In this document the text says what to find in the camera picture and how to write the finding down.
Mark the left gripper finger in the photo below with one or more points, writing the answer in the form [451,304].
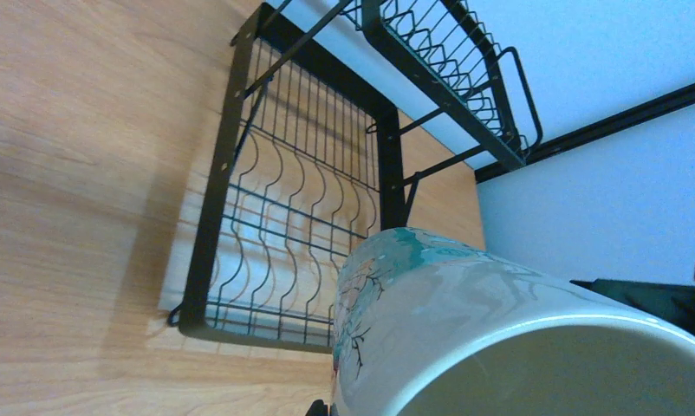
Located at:
[671,303]

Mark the white floral mug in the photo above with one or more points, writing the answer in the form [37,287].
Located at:
[427,325]

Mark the black wire dish rack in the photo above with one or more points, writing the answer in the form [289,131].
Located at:
[311,159]

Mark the black enclosure frame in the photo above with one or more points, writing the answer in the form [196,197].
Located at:
[634,116]

